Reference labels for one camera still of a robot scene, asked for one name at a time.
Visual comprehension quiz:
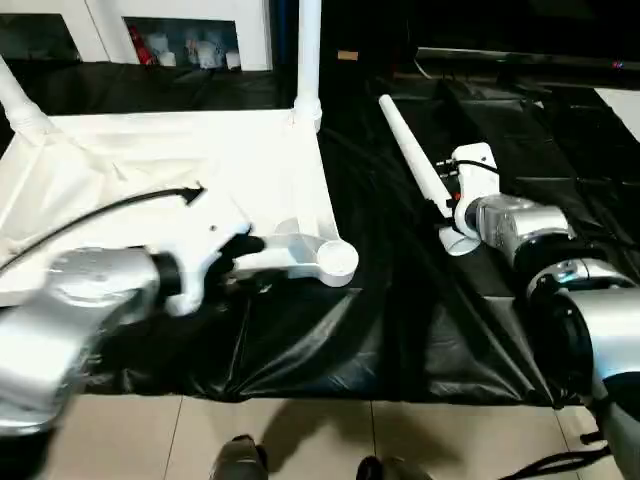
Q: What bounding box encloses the white cabinet with glass doors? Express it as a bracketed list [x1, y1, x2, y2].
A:
[0, 0, 276, 71]

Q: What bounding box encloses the grey left robot foot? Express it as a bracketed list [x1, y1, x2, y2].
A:
[210, 435, 269, 480]

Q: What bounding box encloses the white plastic table top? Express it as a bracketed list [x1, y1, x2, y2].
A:
[0, 105, 361, 311]

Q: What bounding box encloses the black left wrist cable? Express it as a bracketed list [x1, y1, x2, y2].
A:
[0, 185, 207, 276]

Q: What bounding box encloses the large black screen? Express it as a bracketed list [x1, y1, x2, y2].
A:
[330, 0, 640, 73]

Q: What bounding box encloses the white plastic table leg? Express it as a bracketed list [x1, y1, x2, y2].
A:
[0, 55, 53, 136]
[378, 93, 483, 258]
[292, 0, 324, 133]

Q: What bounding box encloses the grey right robot foot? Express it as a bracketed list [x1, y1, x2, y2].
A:
[357, 455, 441, 480]

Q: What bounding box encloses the flat white board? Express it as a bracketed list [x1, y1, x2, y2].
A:
[595, 88, 640, 141]

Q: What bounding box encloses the black floor cable bundle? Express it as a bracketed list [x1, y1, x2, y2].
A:
[500, 440, 611, 480]

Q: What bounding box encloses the black plastic mat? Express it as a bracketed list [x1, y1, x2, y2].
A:
[0, 60, 640, 406]

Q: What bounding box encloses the grey robot foot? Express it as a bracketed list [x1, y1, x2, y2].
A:
[210, 435, 269, 480]
[357, 455, 441, 480]

